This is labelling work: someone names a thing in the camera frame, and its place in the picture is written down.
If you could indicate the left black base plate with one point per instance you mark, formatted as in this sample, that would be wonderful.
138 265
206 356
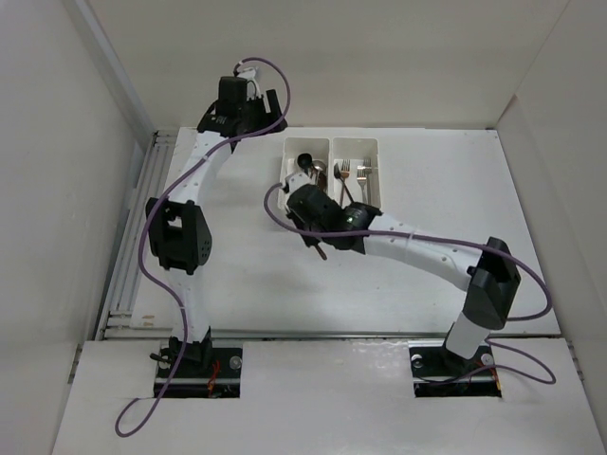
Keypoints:
229 360

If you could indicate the left white plastic bin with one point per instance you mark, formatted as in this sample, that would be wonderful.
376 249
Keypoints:
318 147

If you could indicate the black spoon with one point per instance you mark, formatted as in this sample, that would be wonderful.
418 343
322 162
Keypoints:
305 162

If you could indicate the black fork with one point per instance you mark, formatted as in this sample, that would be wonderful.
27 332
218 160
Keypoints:
343 192

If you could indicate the silver spoon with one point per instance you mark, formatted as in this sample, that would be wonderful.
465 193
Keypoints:
318 172

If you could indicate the aluminium rail frame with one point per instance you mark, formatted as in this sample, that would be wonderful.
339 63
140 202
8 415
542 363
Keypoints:
122 285

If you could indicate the right white plastic bin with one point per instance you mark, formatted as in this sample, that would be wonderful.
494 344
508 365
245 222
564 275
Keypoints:
353 166

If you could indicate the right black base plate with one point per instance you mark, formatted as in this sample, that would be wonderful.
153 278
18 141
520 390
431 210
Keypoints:
438 364

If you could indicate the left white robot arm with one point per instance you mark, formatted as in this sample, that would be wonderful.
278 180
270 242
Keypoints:
179 235

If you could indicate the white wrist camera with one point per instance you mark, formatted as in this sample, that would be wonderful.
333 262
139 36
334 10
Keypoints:
251 75
295 181

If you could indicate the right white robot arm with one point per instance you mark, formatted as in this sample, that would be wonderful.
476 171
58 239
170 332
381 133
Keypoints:
489 279

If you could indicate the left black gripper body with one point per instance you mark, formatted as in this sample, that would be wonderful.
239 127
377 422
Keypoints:
254 115

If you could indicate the brown spoon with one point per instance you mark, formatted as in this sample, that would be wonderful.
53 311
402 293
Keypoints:
323 182

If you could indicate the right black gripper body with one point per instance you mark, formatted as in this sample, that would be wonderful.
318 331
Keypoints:
303 226

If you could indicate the silver fork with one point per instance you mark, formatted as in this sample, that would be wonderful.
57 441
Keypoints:
361 179
367 162

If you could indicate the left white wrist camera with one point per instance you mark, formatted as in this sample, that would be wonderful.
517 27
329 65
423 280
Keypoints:
251 75

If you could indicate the white plastic bin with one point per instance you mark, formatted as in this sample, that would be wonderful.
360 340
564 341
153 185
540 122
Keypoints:
318 147
353 166

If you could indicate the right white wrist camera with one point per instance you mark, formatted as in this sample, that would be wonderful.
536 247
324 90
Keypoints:
295 181

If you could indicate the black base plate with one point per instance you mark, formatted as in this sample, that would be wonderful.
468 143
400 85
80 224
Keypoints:
438 364
229 360

